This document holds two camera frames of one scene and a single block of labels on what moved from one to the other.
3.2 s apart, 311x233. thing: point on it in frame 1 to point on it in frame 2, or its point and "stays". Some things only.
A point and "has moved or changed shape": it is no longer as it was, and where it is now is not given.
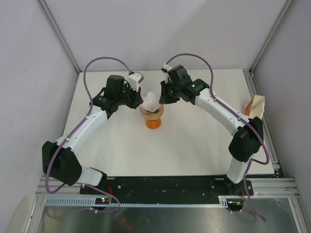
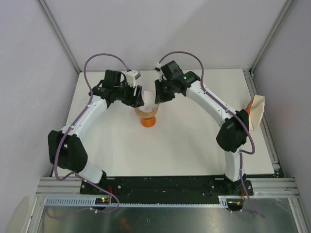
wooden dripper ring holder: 152,115 has moved or changed shape
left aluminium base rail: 54,185 stays
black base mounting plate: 166,187 stays
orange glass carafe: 153,124 to 148,123
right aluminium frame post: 287,7 stays
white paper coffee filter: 151,100 stays
